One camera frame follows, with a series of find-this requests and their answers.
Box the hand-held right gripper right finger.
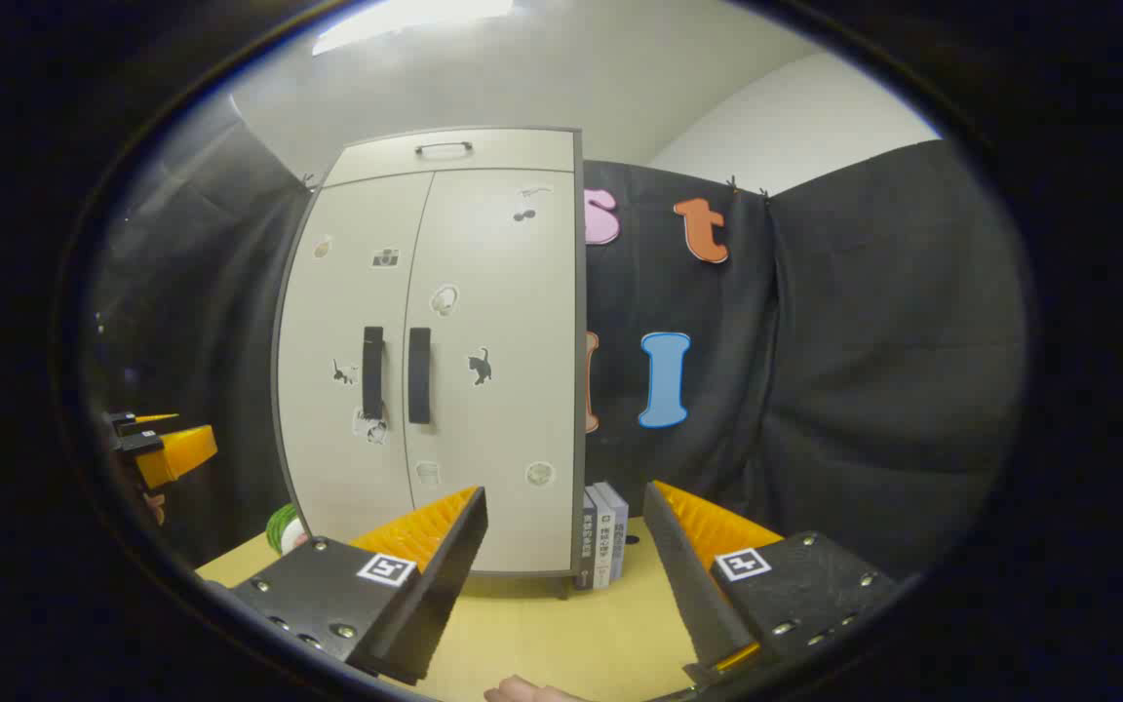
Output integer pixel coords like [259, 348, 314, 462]
[641, 480, 904, 688]

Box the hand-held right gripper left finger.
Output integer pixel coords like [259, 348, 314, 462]
[227, 486, 489, 686]

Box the cabinet door with camera sticker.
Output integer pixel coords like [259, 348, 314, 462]
[275, 173, 436, 543]

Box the white double-door shoe cabinet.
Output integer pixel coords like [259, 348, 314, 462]
[272, 125, 587, 598]

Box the cabinet door with headphone sticker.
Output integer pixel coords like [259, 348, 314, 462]
[403, 168, 579, 576]

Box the white cabinet drawer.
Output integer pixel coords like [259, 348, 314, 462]
[323, 129, 577, 188]

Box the grey book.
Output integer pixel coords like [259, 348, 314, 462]
[593, 482, 631, 578]

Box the white book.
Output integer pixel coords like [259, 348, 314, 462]
[586, 485, 614, 589]

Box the dark blue book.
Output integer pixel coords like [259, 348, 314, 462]
[576, 490, 600, 591]

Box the green and white striped object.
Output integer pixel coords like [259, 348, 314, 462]
[266, 503, 309, 557]

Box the black backdrop cloth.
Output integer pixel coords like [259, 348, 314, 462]
[89, 93, 1028, 586]

